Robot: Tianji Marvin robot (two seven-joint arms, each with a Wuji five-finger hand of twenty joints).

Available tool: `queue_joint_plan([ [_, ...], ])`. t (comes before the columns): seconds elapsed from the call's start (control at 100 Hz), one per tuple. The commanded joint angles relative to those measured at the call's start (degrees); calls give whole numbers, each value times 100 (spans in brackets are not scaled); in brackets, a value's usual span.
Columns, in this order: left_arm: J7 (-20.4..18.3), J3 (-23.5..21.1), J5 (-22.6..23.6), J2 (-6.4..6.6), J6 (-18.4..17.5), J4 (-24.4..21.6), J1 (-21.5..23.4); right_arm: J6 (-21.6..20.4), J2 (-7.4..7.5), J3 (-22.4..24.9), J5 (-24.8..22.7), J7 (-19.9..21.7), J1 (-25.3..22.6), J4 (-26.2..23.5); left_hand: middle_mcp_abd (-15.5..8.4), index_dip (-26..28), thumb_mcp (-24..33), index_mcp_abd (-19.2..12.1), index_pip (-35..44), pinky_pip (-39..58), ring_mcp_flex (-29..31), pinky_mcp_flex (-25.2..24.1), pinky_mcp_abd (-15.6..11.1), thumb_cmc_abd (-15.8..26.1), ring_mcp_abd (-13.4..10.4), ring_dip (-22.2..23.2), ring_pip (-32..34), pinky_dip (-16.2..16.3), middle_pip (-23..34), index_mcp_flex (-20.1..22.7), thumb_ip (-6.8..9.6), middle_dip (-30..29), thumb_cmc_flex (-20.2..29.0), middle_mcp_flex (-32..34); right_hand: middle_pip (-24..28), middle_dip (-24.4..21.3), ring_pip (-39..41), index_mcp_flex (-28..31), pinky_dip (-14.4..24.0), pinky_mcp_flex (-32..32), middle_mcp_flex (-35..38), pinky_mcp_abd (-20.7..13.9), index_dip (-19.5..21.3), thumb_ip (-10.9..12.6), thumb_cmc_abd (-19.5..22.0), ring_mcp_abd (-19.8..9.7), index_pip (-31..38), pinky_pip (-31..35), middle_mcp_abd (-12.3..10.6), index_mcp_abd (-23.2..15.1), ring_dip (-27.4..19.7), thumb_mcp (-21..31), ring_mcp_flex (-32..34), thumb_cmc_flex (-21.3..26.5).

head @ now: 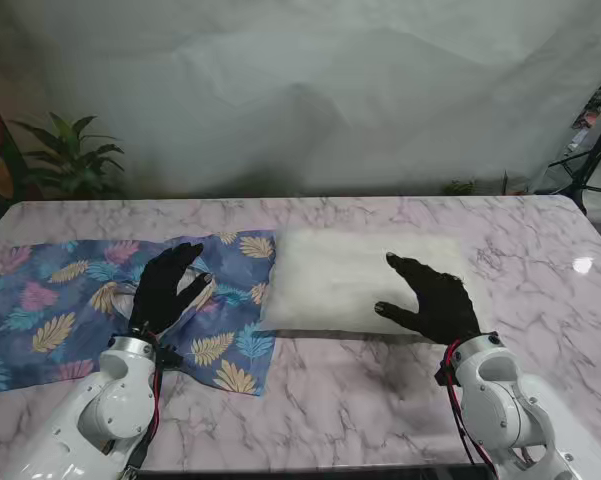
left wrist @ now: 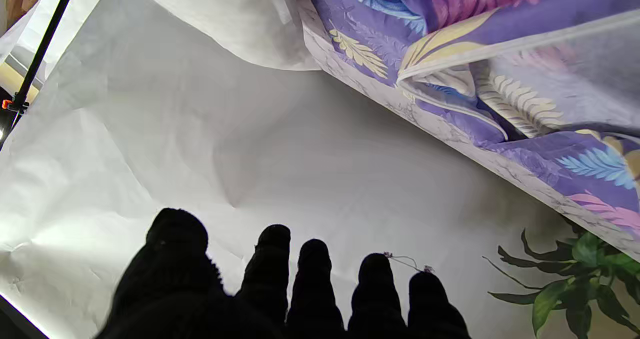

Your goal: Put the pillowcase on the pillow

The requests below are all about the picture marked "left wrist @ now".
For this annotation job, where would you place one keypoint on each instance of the large green leafy plant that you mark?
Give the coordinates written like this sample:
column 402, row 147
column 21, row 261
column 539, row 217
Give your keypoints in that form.
column 585, row 279

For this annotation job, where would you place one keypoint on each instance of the purple floral pillowcase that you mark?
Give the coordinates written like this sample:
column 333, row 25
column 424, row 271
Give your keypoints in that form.
column 500, row 39

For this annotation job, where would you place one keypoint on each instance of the black tripod stand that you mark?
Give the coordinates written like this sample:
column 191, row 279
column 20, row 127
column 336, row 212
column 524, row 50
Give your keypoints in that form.
column 42, row 54

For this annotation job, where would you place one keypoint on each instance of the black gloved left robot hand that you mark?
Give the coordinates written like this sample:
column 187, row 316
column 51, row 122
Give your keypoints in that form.
column 175, row 279

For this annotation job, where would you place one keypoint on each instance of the white backdrop sheet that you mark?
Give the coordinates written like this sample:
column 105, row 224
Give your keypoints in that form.
column 280, row 154

